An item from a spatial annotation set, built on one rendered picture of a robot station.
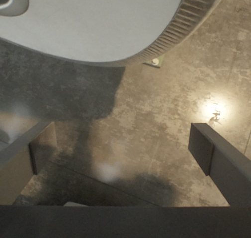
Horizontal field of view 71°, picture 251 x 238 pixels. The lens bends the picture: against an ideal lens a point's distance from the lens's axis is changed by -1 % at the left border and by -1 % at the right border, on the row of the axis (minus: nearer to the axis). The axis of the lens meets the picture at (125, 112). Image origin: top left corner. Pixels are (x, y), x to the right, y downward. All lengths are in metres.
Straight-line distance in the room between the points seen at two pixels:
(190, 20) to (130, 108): 0.68
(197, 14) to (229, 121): 0.77
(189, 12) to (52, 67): 0.92
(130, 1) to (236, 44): 0.87
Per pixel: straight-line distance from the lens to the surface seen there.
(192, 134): 0.17
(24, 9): 0.55
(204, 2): 0.28
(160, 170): 0.95
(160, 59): 0.99
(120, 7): 0.35
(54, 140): 0.17
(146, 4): 0.32
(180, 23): 0.33
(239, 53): 1.12
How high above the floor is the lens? 0.93
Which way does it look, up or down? 81 degrees down
